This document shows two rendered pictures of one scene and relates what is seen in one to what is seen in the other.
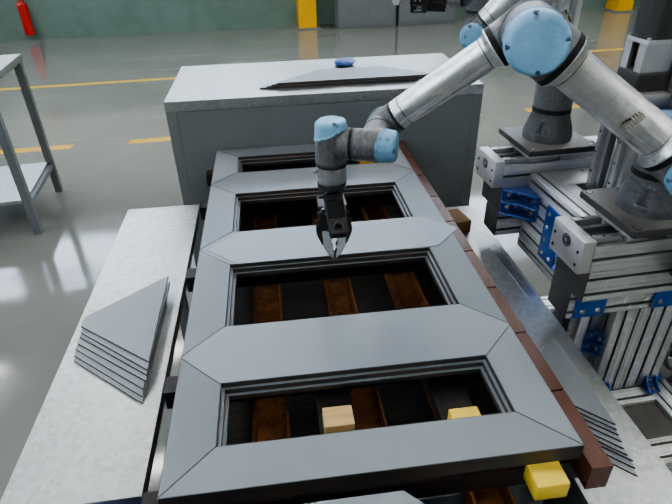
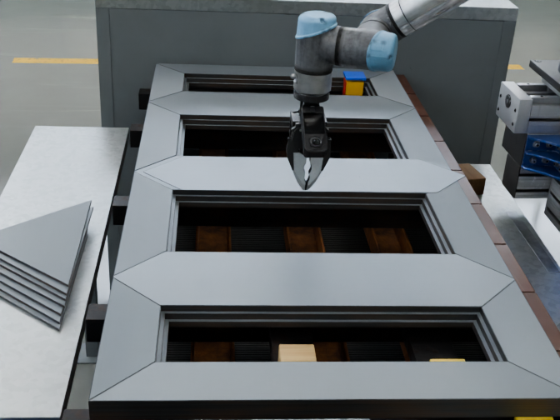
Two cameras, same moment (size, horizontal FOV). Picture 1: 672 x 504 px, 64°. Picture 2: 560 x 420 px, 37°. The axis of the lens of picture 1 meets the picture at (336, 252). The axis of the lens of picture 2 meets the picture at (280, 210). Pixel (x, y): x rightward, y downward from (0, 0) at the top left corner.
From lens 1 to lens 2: 0.41 m
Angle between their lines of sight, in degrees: 5
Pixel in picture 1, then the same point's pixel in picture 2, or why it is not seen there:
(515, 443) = (502, 389)
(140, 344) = (57, 267)
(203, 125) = (142, 28)
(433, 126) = (447, 58)
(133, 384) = (48, 309)
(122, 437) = (35, 361)
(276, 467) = (224, 386)
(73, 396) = not seen: outside the picture
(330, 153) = (313, 54)
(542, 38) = not seen: outside the picture
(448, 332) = (438, 281)
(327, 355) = (289, 290)
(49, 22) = not seen: outside the picture
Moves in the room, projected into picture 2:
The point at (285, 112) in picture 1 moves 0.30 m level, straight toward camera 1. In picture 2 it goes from (252, 22) to (253, 51)
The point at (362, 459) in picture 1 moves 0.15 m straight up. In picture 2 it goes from (323, 387) to (332, 304)
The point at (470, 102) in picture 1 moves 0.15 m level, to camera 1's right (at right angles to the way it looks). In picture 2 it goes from (499, 31) to (547, 34)
